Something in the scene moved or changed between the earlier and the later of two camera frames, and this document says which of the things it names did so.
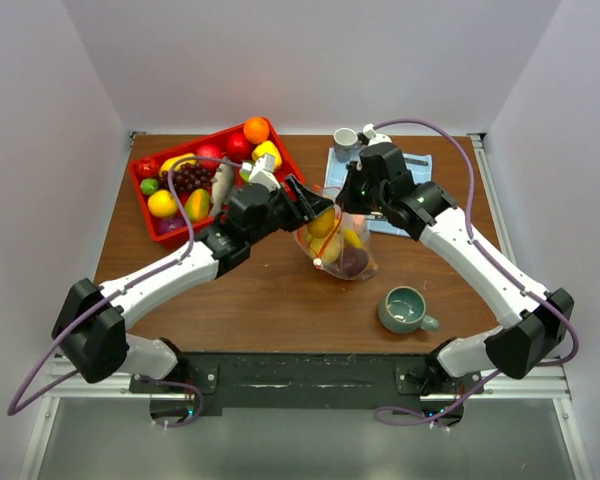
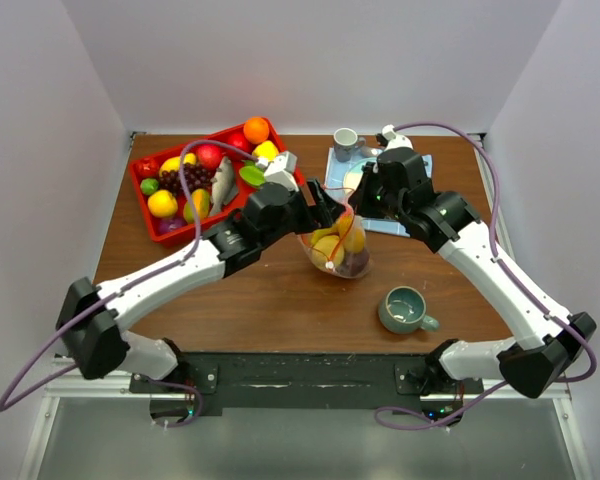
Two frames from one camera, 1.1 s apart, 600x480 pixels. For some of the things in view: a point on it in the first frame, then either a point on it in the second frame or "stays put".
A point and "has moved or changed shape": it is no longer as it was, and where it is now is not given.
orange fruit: [256, 130] stays put
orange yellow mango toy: [323, 223] has moved or changed shape
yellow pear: [332, 251] stays put
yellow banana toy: [353, 238] to [317, 234]
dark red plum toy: [354, 262] stays put
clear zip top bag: [339, 242] stays put
